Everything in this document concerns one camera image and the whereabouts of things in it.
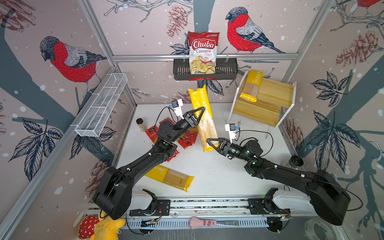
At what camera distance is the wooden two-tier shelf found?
793 mm

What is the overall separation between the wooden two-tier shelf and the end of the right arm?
0.89ft

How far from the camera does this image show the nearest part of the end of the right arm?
0.63 metres
